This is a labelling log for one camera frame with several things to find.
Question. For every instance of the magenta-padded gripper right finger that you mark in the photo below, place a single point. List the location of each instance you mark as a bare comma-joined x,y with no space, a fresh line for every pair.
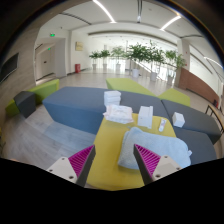
151,162

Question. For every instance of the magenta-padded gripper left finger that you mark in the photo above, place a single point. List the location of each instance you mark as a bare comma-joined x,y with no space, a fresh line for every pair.
77,162

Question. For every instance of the light blue towel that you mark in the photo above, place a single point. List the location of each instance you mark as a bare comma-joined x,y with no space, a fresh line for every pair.
166,146

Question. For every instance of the small white tube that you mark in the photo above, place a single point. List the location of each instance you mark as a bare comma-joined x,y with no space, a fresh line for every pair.
162,125

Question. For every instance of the white tissue box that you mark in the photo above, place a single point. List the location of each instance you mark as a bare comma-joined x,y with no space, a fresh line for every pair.
145,116

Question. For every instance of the white cube box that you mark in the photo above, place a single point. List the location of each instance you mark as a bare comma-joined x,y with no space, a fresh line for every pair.
178,119

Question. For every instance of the green upholstered bench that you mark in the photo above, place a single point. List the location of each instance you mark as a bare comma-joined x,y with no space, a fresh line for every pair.
126,85
175,96
43,90

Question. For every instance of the stack of white tissue packs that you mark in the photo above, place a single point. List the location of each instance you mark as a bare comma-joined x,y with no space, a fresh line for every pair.
112,97

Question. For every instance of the dark grey cube seat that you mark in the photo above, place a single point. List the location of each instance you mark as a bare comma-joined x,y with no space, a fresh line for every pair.
25,103

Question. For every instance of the red bin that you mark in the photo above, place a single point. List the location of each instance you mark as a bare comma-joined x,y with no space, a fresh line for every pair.
77,68

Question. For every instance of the row of potted plants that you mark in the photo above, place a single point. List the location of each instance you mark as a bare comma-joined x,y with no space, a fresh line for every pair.
140,53

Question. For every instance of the green exit sign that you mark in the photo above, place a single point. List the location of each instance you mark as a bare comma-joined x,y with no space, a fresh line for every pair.
52,34
49,49

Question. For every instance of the ceiling strip lights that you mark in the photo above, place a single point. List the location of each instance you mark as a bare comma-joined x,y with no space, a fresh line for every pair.
104,10

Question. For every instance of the wooden bench with black frame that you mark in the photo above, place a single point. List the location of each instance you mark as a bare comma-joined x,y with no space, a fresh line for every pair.
216,115

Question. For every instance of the yellowish wall picture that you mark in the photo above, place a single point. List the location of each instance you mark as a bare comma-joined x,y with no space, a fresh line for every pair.
79,46

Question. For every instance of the black wall screen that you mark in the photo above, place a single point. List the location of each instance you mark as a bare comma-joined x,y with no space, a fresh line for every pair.
9,67

